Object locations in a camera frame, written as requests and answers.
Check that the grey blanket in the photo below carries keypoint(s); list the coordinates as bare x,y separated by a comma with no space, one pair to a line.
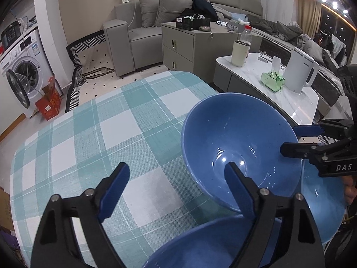
281,30

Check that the black and white rug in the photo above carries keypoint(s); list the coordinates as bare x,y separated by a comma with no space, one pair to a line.
92,58

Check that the blue bowl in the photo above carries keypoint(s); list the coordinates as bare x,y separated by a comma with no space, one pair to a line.
223,125
195,245
320,201

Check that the white washing machine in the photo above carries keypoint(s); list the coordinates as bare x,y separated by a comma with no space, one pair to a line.
25,67

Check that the green tissue pack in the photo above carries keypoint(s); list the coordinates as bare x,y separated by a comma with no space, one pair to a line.
272,81

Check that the purple bag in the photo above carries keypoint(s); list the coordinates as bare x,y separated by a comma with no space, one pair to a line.
8,243

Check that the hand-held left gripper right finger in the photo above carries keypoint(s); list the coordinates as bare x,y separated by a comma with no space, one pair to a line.
239,192

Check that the person's right hand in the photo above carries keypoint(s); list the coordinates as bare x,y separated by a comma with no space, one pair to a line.
350,191

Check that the black pressure cooker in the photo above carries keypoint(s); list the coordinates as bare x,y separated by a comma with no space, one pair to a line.
9,33

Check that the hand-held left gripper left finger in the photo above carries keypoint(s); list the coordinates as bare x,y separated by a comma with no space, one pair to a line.
114,192

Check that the cream tumbler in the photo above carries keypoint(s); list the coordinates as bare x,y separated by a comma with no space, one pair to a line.
239,54

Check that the grey cushion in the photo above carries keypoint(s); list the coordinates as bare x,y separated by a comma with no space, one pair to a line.
147,11
173,8

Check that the grey drawer cabinet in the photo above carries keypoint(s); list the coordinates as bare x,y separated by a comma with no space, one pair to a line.
189,47

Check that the teal plaid tablecloth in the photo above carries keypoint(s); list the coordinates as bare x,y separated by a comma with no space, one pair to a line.
111,117

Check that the red cardboard box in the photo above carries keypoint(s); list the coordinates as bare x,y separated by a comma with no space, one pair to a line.
48,103

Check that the beige curtain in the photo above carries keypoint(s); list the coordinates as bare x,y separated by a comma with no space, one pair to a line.
308,14

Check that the clear sign stand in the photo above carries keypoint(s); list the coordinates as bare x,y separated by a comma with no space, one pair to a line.
264,56

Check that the grey sofa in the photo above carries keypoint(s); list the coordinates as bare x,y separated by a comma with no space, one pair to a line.
122,42

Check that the black box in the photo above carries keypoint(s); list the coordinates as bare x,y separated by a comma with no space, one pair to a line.
192,22

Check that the white electric kettle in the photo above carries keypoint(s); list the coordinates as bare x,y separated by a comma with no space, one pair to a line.
299,69

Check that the clear bottle with red cap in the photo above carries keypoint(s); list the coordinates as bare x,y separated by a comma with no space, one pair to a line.
246,36

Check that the white marble coffee table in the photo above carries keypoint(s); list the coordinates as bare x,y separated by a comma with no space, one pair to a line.
251,81

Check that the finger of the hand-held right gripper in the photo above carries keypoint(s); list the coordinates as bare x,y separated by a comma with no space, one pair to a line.
306,130
292,149

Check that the dark jacket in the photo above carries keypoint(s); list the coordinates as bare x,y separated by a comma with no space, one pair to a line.
203,5

